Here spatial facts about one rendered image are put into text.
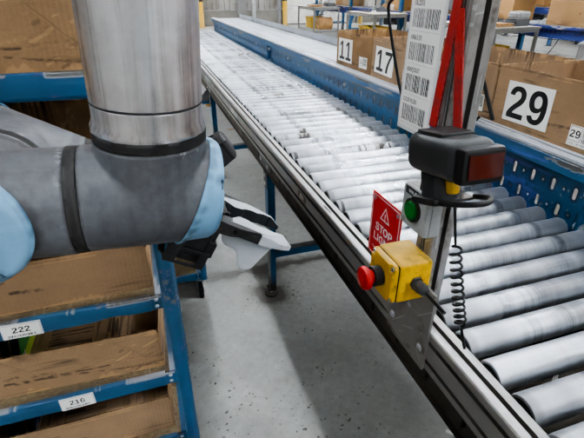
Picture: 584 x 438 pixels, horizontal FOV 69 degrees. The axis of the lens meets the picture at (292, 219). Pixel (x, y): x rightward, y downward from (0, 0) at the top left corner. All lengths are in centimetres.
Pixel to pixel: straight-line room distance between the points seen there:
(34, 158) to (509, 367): 66
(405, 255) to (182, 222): 42
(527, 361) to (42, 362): 86
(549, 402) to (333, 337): 118
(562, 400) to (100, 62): 68
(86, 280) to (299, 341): 109
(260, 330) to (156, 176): 152
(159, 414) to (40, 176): 82
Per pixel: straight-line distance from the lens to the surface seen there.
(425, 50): 67
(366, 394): 163
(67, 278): 86
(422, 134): 58
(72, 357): 97
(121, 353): 96
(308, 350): 174
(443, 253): 72
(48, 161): 38
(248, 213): 59
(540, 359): 78
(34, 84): 70
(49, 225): 37
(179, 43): 33
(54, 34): 72
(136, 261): 84
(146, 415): 111
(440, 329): 78
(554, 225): 120
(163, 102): 33
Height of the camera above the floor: 125
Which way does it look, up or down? 29 degrees down
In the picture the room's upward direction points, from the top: straight up
